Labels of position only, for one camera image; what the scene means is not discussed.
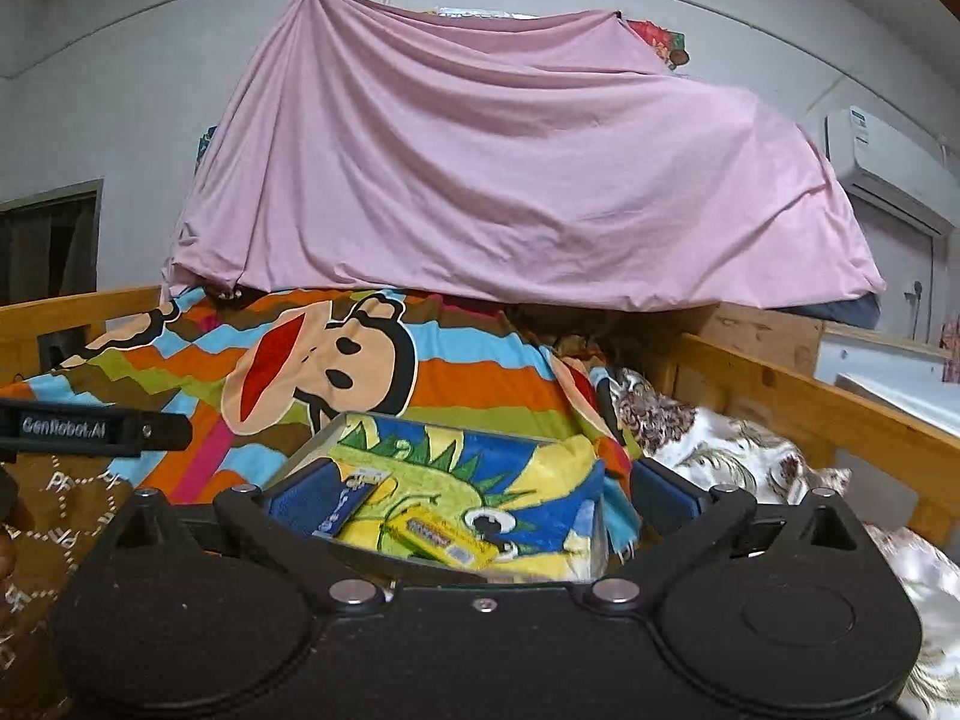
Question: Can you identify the white wall air conditioner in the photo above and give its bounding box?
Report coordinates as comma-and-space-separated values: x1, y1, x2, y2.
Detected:
825, 106, 958, 238

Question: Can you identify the white floral bedsheet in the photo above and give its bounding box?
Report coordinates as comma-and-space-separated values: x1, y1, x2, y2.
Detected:
597, 369, 958, 718

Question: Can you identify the pink draped sheet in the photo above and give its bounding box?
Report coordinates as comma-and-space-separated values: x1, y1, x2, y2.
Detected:
164, 0, 884, 312

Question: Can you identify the colourful monkey cartoon blanket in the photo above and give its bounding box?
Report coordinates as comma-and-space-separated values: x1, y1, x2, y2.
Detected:
0, 284, 648, 720

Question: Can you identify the yellow snack bar packet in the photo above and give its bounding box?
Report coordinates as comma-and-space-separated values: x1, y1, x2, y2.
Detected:
384, 505, 498, 571

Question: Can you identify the wooden bed frame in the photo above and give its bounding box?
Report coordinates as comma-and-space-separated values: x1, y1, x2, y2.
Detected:
0, 283, 960, 550

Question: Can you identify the clear tray with dinosaur towel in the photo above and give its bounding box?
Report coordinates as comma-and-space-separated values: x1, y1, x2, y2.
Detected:
275, 413, 640, 582

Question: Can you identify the blue white sachet packet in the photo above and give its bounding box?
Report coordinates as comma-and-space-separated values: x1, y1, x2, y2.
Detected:
313, 468, 391, 538

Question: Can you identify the dark window frame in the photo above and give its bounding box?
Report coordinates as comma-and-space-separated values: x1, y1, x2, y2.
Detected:
0, 179, 103, 305

